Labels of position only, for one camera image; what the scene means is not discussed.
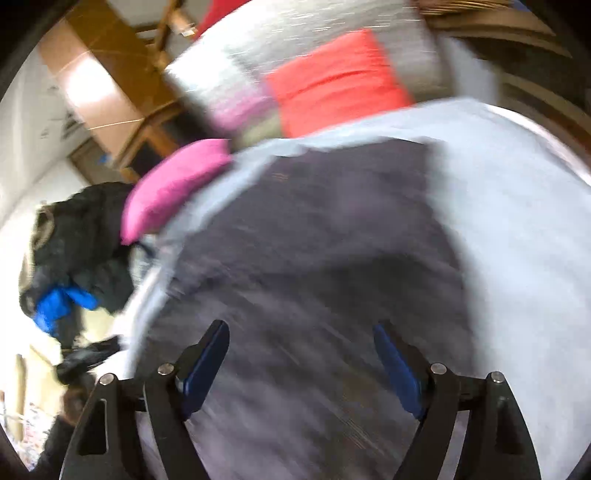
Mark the grey blanket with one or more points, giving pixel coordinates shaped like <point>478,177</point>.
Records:
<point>519,224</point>

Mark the person's left hand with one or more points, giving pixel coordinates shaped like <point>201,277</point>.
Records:
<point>73,403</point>

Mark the blue puffer jacket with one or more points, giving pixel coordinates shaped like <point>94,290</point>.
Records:
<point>58,303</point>

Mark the red-orange pillow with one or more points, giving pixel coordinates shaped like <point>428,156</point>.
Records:
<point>346,79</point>

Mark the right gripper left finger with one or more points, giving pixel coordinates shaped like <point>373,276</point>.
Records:
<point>106,443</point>

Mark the pile of dark clothes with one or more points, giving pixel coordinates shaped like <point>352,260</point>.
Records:
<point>77,242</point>

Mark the wooden cabinet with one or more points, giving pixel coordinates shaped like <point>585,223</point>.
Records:
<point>112,84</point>

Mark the pink pillow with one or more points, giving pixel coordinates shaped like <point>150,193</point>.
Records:
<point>157,196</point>

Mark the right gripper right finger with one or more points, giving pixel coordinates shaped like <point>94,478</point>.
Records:
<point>497,442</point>

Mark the wicker basket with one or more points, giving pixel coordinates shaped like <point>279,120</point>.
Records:
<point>433,8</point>

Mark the red velvet cloth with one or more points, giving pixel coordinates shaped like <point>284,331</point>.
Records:
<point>216,11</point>

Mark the dark quilted puffer jacket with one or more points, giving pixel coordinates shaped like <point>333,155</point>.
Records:
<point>302,266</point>

